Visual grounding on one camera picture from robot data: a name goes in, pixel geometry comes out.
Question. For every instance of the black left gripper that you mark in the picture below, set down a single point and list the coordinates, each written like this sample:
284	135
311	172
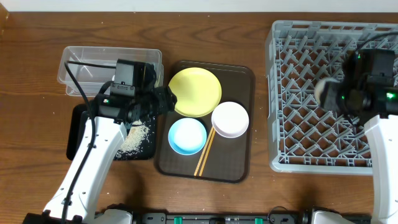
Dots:
165	103

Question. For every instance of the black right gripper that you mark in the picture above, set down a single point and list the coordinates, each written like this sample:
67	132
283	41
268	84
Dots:
331	96

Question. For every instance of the small light green bowl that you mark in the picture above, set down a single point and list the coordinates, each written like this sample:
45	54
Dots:
326	92

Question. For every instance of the rice grains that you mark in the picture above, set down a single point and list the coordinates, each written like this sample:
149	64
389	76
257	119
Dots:
139	143

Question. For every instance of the light blue bowl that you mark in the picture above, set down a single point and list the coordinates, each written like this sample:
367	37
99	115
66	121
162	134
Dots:
187	136

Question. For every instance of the white pink bowl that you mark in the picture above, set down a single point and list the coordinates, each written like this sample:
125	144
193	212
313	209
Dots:
230	119

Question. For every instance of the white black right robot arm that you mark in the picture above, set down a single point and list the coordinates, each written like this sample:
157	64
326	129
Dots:
368	93

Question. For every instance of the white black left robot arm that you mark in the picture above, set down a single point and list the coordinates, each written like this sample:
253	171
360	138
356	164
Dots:
110	117

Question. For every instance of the grey dishwasher rack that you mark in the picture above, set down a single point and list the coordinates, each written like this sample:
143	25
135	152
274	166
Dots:
303	137

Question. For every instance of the yellow round plate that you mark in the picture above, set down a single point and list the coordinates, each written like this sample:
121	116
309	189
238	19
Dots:
198	92

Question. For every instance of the black rectangular tray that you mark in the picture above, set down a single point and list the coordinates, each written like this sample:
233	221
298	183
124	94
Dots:
79	117

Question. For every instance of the clear plastic bin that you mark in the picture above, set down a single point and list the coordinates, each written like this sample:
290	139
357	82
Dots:
109	56

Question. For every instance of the dark brown serving tray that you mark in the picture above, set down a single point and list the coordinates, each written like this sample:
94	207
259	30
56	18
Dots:
228	159

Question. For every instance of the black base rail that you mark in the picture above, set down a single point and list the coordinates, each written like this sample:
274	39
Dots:
277	215

